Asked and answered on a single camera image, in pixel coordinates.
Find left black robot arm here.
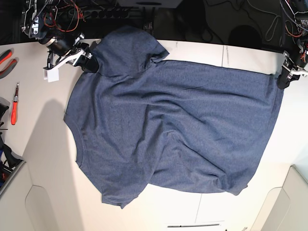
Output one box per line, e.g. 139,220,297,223
277,0,308,90

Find orange handled screwdriver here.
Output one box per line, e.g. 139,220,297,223
11,82,19,125

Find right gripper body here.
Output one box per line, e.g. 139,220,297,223
43,38,94,69

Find white vent panel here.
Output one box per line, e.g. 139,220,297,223
165,221,227,231

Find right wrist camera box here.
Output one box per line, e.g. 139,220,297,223
43,68,60,83

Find orange handled pliers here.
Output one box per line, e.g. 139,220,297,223
0,48,19,79

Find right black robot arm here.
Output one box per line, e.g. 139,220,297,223
21,0,99,75

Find dark blue t-shirt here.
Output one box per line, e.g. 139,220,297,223
64,26,283,207

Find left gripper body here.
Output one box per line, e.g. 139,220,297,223
282,51,308,81

